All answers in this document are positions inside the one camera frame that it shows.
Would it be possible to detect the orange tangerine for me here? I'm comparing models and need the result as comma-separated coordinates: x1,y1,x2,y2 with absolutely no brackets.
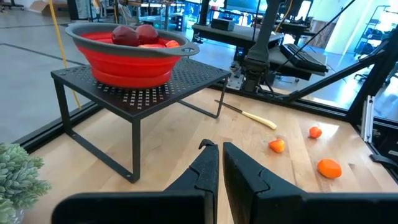
317,158,343,180

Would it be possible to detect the silver aluminium bracket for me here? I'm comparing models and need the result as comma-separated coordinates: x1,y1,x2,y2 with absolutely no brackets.
360,95,376,144

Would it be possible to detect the cardboard box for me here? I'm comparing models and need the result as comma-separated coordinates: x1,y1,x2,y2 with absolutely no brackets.
29,0,68,17

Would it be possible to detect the green artificial succulent plant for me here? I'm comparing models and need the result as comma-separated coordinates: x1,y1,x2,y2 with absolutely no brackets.
0,142,52,224

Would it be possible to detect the knife with cream handle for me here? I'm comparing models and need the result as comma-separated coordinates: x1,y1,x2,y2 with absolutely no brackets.
213,99,278,131

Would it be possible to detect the black perforated metal shelf riser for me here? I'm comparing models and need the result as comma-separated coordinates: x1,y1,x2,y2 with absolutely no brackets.
50,57,233,184

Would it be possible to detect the red yellow mango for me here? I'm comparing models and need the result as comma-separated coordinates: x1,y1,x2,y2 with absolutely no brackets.
138,42,168,49

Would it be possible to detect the dark red plum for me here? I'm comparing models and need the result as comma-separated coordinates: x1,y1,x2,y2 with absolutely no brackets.
135,24,159,45
111,24,140,47

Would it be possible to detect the black table clamp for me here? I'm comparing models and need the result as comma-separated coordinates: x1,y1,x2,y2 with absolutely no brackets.
369,153,398,170

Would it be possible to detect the red collapsible bowl grey rim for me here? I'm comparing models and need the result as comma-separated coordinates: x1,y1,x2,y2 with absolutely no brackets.
64,22,200,90

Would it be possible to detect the yellow hanging cable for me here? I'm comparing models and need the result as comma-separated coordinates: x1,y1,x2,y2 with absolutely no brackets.
48,0,82,110

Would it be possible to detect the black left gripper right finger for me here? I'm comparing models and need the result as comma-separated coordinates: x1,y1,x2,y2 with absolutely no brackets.
222,142,398,224

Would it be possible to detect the black box device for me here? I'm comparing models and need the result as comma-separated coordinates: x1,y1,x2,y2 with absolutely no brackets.
210,17,236,31

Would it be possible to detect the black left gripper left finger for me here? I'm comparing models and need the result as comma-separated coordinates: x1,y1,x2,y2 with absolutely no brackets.
52,138,220,224

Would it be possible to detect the small orange fruit with stem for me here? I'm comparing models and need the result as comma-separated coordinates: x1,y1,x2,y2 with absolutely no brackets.
308,126,323,139

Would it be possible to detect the grey desk top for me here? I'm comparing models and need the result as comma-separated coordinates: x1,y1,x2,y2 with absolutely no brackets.
191,23,285,47

